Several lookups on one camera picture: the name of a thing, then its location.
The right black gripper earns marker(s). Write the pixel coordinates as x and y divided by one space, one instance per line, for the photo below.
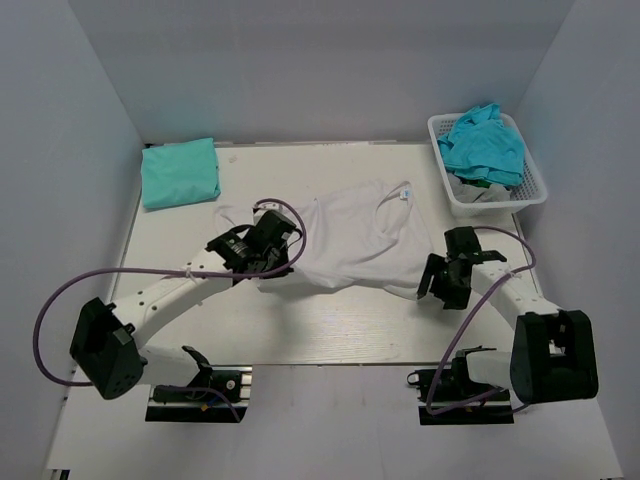
435 265

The grey white shirt in basket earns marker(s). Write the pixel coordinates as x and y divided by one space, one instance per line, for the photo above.
470 194

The white plastic basket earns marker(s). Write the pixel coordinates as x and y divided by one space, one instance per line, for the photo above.
532 191

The white t shirt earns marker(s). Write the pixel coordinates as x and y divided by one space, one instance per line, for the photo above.
369 235

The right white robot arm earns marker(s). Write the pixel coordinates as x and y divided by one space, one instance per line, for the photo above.
552 358

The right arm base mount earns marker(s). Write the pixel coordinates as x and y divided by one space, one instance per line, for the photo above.
455 386

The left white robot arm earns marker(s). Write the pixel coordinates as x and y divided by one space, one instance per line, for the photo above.
111 341

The dark green garment in basket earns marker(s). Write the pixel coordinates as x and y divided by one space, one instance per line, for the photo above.
477 183

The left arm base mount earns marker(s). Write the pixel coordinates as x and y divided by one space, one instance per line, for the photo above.
215 396

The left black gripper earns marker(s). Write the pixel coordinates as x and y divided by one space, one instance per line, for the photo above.
285 254

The folded green t shirt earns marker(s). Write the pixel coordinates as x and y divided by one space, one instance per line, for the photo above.
179 174

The crumpled blue t shirt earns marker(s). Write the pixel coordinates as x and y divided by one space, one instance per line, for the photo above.
481 147

